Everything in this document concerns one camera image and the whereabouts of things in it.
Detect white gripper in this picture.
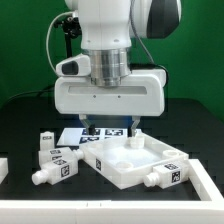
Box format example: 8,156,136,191
55,69,166,137

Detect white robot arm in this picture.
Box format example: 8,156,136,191
55,0,181,136

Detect marker sheet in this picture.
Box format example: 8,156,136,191
57,128,128,146

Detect white block left edge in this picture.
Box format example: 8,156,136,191
0,158,8,184

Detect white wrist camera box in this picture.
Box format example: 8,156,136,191
56,54,91,77

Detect black cables on table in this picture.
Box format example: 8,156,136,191
0,84,56,108

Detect grey camera cable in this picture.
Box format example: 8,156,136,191
45,12,76,74

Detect camera on black stand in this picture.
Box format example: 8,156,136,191
53,16,82,58

